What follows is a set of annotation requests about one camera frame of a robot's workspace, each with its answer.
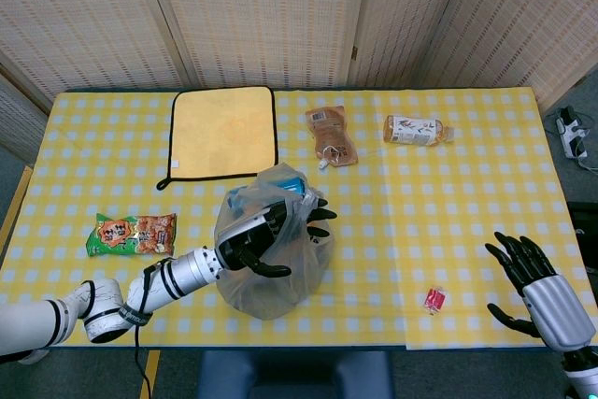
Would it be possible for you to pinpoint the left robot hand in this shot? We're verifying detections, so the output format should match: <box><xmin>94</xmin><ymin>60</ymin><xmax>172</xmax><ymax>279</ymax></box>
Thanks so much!
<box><xmin>215</xmin><ymin>198</ymin><xmax>338</xmax><ymax>278</ymax></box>

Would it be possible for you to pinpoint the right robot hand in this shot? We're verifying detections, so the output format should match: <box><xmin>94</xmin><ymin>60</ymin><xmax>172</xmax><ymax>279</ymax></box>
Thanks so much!
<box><xmin>484</xmin><ymin>231</ymin><xmax>598</xmax><ymax>353</ymax></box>

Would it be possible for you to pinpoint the clear plastic bag with goods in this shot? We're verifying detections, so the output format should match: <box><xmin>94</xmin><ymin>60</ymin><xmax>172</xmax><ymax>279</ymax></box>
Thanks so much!
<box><xmin>213</xmin><ymin>163</ymin><xmax>336</xmax><ymax>321</ymax></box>

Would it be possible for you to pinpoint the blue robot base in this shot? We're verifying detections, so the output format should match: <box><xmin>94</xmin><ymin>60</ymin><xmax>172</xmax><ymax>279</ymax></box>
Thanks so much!
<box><xmin>196</xmin><ymin>349</ymin><xmax>395</xmax><ymax>399</ymax></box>

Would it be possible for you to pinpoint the black object beside table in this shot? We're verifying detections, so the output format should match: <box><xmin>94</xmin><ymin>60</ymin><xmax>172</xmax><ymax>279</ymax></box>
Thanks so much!
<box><xmin>566</xmin><ymin>201</ymin><xmax>598</xmax><ymax>278</ymax></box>

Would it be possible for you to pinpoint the small red candy packet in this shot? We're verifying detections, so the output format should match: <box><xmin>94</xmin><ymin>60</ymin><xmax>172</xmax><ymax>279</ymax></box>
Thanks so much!
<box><xmin>422</xmin><ymin>287</ymin><xmax>447</xmax><ymax>315</ymax></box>

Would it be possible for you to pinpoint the yellow cloth with black trim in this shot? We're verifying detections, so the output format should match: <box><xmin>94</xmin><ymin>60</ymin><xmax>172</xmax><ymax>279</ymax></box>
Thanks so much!
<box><xmin>155</xmin><ymin>85</ymin><xmax>280</xmax><ymax>192</ymax></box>

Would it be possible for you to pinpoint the brown spouted drink pouch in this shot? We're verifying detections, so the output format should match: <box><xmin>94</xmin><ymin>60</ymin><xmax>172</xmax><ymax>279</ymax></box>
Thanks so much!
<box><xmin>305</xmin><ymin>106</ymin><xmax>359</xmax><ymax>172</ymax></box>

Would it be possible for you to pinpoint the green orange snack packet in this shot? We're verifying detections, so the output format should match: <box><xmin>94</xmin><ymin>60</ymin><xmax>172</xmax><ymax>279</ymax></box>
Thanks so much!
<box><xmin>85</xmin><ymin>212</ymin><xmax>178</xmax><ymax>259</ymax></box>

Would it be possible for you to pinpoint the yellow white checkered tablecloth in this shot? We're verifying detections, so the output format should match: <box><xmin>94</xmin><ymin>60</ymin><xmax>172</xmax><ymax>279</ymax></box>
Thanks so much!
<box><xmin>0</xmin><ymin>87</ymin><xmax>590</xmax><ymax>351</ymax></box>

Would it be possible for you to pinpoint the white power strip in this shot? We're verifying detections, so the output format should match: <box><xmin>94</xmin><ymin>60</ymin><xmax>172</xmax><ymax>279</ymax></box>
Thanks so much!
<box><xmin>555</xmin><ymin>107</ymin><xmax>591</xmax><ymax>160</ymax></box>

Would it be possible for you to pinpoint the orange tea bottle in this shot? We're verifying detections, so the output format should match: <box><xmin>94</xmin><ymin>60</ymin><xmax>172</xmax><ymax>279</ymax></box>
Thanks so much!
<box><xmin>383</xmin><ymin>114</ymin><xmax>456</xmax><ymax>148</ymax></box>

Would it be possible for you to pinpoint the woven folding screen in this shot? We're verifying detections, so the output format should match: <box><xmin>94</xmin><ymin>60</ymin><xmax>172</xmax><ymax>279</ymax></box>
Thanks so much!
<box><xmin>0</xmin><ymin>0</ymin><xmax>598</xmax><ymax>152</ymax></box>

